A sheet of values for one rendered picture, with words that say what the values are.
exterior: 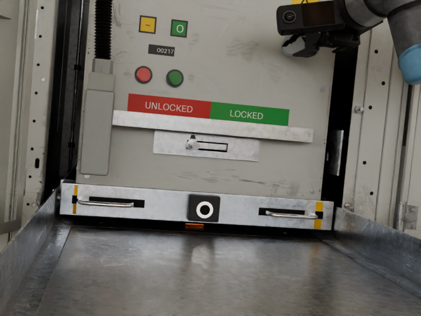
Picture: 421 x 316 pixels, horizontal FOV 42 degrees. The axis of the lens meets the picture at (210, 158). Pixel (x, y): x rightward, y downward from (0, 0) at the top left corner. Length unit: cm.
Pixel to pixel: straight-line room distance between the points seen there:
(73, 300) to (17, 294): 6
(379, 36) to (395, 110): 15
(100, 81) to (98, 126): 8
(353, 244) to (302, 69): 35
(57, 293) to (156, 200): 44
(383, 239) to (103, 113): 51
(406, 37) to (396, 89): 32
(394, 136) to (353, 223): 20
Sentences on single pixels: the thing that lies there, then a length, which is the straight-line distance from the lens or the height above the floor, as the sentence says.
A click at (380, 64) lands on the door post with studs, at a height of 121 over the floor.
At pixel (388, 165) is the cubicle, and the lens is 116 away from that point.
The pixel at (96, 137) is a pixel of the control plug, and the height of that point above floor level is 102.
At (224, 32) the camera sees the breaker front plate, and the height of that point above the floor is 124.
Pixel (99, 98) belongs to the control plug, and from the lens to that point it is 95.
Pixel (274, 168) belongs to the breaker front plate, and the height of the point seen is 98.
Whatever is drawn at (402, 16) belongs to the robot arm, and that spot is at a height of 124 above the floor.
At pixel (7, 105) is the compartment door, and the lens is 102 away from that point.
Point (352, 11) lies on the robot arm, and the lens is 93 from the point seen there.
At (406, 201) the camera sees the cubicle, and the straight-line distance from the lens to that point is 116.
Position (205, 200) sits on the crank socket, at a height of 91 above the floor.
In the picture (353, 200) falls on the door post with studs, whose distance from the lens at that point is 114.
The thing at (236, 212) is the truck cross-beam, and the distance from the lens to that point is 109.
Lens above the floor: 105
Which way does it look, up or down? 3 degrees down
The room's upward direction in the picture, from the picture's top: 5 degrees clockwise
